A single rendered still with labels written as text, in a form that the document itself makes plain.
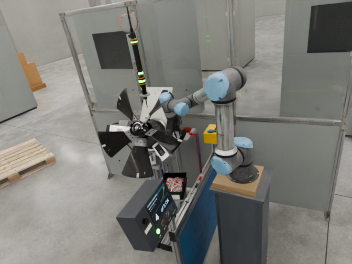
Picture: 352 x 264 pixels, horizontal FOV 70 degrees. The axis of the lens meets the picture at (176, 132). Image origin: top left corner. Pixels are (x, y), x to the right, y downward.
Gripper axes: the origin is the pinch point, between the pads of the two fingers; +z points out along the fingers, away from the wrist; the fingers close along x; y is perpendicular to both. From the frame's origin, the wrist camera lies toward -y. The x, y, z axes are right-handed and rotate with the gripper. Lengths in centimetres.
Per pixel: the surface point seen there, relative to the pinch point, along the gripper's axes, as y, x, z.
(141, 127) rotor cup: 2.8, 28.0, -5.6
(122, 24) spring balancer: 77, 66, -51
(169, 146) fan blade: -7.0, 3.4, 1.2
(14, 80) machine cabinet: 233, 550, 109
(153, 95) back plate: 46, 39, -1
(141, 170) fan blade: -19.7, 25.0, 15.6
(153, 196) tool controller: -59, -17, -27
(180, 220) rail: -48, -16, 17
